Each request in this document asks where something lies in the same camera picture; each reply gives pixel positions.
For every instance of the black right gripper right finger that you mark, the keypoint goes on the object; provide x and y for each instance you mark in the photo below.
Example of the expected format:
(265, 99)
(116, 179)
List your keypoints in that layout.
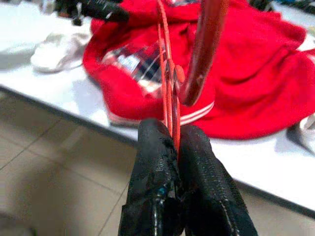
(206, 177)

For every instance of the white cloth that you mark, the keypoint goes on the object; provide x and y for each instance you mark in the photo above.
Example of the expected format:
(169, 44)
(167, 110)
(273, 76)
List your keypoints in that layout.
(56, 54)
(307, 132)

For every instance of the white folding table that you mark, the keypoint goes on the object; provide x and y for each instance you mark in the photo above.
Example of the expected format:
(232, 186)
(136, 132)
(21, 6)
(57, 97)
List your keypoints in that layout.
(246, 159)

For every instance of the red garment with white stripes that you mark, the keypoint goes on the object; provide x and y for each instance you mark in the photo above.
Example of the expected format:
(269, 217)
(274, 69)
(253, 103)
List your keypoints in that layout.
(246, 73)

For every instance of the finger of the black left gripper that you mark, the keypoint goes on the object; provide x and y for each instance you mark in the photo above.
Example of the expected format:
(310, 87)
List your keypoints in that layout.
(105, 11)

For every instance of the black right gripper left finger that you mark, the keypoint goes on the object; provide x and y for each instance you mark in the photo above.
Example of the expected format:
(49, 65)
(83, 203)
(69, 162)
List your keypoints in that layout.
(150, 159)

